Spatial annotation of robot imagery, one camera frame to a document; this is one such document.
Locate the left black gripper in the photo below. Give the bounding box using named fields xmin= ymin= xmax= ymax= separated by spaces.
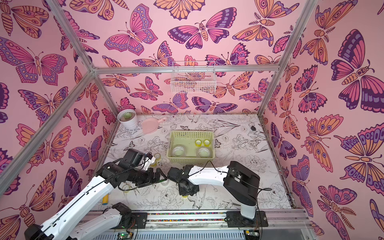
xmin=128 ymin=167 xmax=166 ymax=187

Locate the light green plastic storage basket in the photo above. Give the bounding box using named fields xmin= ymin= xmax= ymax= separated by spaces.
xmin=167 ymin=130 xmax=216 ymax=165

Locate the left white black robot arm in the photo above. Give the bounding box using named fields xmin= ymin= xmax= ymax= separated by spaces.
xmin=25 ymin=159 xmax=167 ymax=240

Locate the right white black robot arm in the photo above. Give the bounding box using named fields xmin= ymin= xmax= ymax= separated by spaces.
xmin=167 ymin=161 xmax=261 ymax=220

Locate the blue plastic fork tool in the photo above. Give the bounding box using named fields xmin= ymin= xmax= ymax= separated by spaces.
xmin=102 ymin=194 xmax=109 ymax=206

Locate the pink plastic scoop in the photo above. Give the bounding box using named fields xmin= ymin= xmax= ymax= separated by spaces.
xmin=141 ymin=117 xmax=168 ymax=134

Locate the white pot with succulent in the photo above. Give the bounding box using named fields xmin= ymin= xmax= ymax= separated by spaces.
xmin=117 ymin=109 xmax=138 ymax=130

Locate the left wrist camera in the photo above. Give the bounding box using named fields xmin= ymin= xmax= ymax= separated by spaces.
xmin=119 ymin=149 xmax=156 ymax=171

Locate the white wire wall basket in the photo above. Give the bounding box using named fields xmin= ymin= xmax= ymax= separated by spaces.
xmin=169 ymin=61 xmax=217 ymax=94

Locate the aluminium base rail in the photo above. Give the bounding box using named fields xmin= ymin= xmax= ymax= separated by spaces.
xmin=68 ymin=209 xmax=316 ymax=240

